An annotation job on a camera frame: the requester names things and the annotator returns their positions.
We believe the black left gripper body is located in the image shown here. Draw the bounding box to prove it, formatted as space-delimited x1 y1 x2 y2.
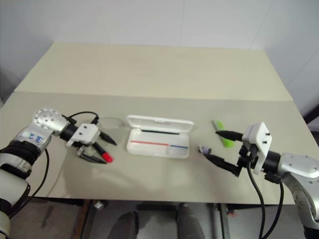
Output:
76 135 103 157

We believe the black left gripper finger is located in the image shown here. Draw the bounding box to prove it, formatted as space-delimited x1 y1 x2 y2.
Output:
78 153 108 165
99 131 118 146

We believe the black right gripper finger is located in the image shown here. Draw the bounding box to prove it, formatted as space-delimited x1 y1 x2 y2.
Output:
215 130 244 142
204 153 242 178

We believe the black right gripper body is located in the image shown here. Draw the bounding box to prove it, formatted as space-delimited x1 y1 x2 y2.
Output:
235 143 258 177

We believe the black marker with red cap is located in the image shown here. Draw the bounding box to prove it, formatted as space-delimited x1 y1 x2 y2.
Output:
92 143 115 164

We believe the green marker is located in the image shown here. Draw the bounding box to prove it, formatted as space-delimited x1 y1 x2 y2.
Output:
211 119 236 149

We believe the white plastic pencil case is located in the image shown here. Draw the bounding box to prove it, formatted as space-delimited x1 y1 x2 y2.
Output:
126 114 195 159

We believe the dark rounded shape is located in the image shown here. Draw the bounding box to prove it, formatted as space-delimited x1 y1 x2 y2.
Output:
176 203 200 239
113 211 140 239

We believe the black furniture piece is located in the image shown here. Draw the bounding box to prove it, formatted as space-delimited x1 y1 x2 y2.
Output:
301 104 319 146

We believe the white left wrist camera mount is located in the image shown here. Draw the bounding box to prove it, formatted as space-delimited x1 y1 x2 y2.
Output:
66 123 101 148

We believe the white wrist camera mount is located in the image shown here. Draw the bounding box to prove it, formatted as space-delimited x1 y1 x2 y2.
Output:
241 121 272 174
66 123 101 148

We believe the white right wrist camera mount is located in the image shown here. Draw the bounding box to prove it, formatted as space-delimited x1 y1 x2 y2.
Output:
241 121 272 174

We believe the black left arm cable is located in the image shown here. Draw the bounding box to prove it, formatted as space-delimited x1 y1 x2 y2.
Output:
9 111 101 220

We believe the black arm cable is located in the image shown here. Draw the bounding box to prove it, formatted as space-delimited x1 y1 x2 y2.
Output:
9 111 101 220
246 149 285 239

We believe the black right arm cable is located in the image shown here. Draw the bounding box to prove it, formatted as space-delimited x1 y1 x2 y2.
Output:
246 149 285 239

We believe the metal table frame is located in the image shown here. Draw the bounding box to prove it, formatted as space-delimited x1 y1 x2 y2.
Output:
32 196 296 239

